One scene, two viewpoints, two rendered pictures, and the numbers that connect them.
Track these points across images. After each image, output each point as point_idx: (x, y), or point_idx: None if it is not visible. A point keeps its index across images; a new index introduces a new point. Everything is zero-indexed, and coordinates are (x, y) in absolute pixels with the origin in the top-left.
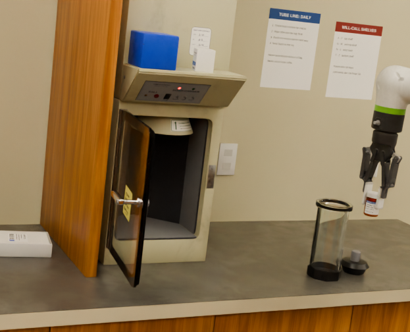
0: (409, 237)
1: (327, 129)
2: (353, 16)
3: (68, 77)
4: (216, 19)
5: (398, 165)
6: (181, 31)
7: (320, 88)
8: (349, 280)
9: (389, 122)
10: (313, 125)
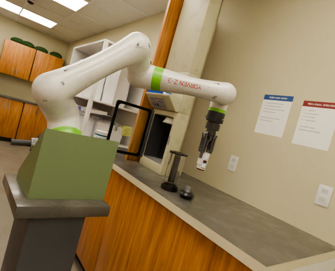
0: (294, 238)
1: (290, 163)
2: (316, 97)
3: None
4: None
5: (205, 138)
6: None
7: (288, 137)
8: (169, 192)
9: (207, 114)
10: (281, 158)
